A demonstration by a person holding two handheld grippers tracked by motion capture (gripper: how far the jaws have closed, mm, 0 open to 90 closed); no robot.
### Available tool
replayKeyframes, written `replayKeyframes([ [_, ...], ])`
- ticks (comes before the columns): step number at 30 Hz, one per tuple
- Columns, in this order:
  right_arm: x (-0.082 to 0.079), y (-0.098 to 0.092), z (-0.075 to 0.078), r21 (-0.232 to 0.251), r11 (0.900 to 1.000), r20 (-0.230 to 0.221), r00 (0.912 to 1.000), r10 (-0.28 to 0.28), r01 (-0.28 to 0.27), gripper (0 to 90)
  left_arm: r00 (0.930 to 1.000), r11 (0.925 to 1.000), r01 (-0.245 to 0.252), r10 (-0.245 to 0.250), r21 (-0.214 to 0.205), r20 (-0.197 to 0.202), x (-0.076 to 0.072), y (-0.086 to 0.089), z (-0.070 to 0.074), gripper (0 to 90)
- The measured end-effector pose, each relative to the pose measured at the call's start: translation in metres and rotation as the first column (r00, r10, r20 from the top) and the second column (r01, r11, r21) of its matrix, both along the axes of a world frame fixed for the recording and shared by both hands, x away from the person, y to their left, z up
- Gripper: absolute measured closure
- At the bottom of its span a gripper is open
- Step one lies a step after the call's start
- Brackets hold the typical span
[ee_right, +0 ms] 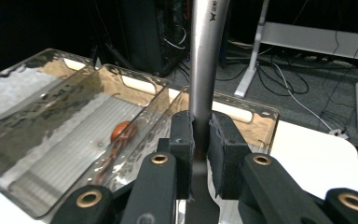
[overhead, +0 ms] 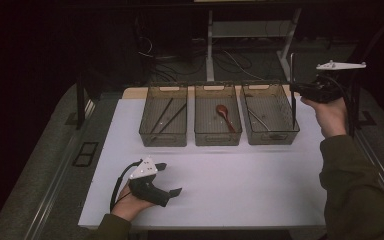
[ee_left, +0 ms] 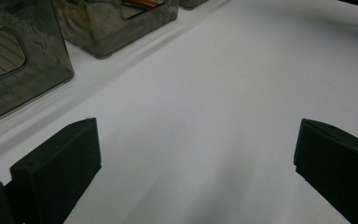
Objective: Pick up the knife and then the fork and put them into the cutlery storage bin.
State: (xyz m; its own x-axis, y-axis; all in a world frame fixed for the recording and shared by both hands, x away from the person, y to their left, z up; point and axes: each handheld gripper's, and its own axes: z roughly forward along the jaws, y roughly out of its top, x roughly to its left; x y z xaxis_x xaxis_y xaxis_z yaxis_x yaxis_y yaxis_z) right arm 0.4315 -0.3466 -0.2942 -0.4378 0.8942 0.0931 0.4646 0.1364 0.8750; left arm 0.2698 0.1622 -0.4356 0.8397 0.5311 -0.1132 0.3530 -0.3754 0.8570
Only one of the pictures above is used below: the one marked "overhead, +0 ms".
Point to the black chopstick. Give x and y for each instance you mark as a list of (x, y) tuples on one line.
[(173, 117), (162, 115)]

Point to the white table sheet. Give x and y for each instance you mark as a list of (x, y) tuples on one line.
[(230, 186)]

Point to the smoky transparent plastic bin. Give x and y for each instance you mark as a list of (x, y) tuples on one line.
[(273, 110), (163, 115), (210, 120)]

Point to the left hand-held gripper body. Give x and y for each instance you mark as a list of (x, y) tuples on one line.
[(145, 190)]

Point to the metal table knife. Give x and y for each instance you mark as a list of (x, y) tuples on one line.
[(293, 113)]

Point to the brown wooden spoon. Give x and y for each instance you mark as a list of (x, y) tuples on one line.
[(221, 110)]

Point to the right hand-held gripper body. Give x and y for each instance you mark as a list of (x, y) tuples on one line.
[(323, 90)]

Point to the white metal stand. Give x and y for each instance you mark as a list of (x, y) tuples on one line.
[(210, 50)]

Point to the metal fork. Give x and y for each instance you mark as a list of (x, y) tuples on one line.
[(258, 119)]

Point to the person's left hand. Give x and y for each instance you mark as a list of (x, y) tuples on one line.
[(128, 206)]

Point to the black upright metal stand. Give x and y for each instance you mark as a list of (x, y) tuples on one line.
[(368, 118)]

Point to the black slanted metal stand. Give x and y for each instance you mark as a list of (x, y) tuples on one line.
[(380, 40)]

